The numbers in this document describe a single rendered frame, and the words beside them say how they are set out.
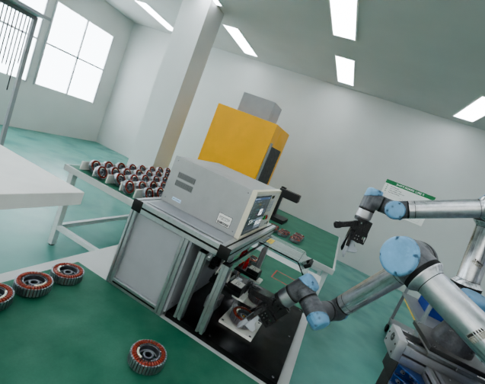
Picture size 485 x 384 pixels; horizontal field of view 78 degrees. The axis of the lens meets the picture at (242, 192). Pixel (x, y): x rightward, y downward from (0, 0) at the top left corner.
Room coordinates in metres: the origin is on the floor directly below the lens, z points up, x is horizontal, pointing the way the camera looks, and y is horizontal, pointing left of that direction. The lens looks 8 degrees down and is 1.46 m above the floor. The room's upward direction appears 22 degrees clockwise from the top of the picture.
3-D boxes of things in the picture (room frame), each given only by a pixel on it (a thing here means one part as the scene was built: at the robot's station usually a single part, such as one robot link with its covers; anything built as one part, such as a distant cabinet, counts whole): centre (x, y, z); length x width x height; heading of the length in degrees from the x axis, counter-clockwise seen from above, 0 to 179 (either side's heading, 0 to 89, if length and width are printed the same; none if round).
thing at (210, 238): (1.39, 0.07, 1.09); 0.68 x 0.44 x 0.05; 162
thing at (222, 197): (1.40, 0.06, 1.22); 0.44 x 0.39 x 0.20; 162
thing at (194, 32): (5.13, 1.68, 1.65); 0.50 x 0.45 x 3.30; 72
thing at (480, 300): (1.16, -1.01, 1.20); 0.13 x 0.12 x 0.14; 159
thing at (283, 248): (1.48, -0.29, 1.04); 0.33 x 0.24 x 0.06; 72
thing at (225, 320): (1.17, -0.20, 0.78); 0.15 x 0.15 x 0.01; 72
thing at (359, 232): (1.46, -0.60, 1.29); 0.09 x 0.08 x 0.12; 77
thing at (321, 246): (3.61, -0.77, 0.37); 1.85 x 1.10 x 0.75; 162
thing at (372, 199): (1.46, -0.59, 1.45); 0.09 x 0.08 x 0.11; 69
